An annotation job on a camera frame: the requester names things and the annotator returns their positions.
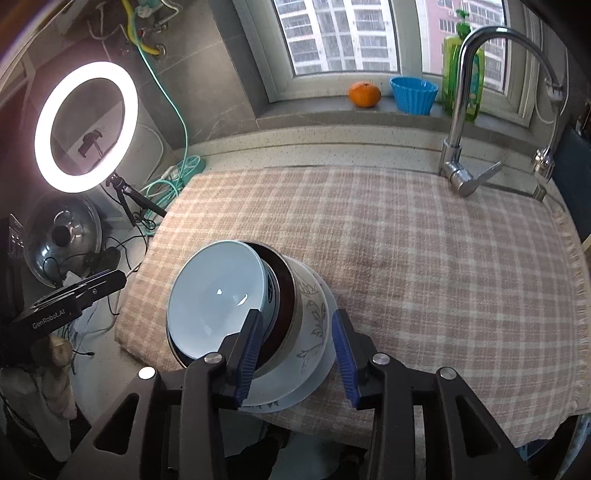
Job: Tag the white plate with leaf print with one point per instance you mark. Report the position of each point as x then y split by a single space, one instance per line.
311 318

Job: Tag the person's left hand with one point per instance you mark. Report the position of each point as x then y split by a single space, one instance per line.
55 392

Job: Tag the white bowl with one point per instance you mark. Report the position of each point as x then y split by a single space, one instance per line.
217 295

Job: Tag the white plate with pink blossoms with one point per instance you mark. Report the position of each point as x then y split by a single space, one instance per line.
318 383

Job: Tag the green dish soap bottle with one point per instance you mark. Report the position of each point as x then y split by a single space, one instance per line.
475 78

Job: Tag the black power adapter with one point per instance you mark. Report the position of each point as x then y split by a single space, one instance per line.
108 256

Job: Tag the glass pot lid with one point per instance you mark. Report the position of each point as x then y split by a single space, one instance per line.
78 221

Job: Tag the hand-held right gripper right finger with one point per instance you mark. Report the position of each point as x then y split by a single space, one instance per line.
344 355

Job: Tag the small metal tap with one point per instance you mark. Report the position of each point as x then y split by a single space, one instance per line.
545 159

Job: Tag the red steel bowl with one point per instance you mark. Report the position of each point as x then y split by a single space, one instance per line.
282 295

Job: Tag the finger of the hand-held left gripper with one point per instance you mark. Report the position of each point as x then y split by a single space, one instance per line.
101 284

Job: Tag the dark blue board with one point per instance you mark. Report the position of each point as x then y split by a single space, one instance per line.
575 184

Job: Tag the blue ruffled cup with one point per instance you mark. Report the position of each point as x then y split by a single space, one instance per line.
413 99

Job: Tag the black tripod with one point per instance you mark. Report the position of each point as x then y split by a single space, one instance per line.
138 198

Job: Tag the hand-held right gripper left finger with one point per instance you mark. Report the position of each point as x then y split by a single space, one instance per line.
249 355

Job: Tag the plaid cloth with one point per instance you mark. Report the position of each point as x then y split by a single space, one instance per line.
438 286

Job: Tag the orange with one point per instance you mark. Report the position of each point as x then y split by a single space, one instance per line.
364 95

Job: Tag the teal power strip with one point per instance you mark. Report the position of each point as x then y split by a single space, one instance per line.
191 166

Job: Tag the window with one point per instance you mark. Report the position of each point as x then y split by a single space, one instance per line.
337 37

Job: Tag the chrome faucet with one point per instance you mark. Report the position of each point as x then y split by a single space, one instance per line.
455 134

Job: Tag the white board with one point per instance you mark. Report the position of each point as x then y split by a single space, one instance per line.
152 152

